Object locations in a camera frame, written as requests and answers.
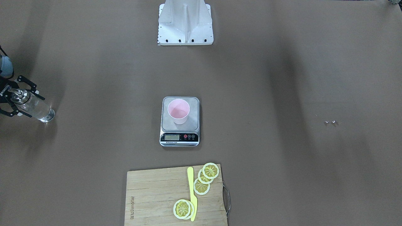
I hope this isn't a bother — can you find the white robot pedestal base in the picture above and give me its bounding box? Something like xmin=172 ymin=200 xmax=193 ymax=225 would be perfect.
xmin=157 ymin=0 xmax=214 ymax=46

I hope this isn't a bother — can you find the lemon slice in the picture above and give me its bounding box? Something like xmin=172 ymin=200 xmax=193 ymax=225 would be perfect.
xmin=193 ymin=179 xmax=210 ymax=196
xmin=197 ymin=169 xmax=214 ymax=184
xmin=202 ymin=163 xmax=220 ymax=179
xmin=173 ymin=199 xmax=195 ymax=220

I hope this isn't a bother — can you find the bamboo cutting board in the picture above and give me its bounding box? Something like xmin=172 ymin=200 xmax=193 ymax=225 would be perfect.
xmin=124 ymin=166 xmax=230 ymax=226

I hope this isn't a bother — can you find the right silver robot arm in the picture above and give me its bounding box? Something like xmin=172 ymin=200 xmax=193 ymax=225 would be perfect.
xmin=0 ymin=48 xmax=45 ymax=118

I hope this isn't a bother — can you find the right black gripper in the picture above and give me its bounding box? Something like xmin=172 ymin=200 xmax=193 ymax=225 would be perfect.
xmin=0 ymin=75 xmax=45 ymax=118

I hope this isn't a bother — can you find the yellow plastic knife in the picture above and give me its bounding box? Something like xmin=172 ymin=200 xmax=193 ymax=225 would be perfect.
xmin=187 ymin=166 xmax=198 ymax=222

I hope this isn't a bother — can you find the silver digital kitchen scale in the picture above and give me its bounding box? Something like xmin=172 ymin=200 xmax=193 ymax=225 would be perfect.
xmin=159 ymin=96 xmax=201 ymax=147

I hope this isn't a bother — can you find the pink plastic cup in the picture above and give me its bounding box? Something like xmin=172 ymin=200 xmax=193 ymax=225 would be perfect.
xmin=168 ymin=99 xmax=190 ymax=125

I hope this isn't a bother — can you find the clear glass sauce bottle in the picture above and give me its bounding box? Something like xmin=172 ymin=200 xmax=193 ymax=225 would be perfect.
xmin=9 ymin=88 xmax=56 ymax=123

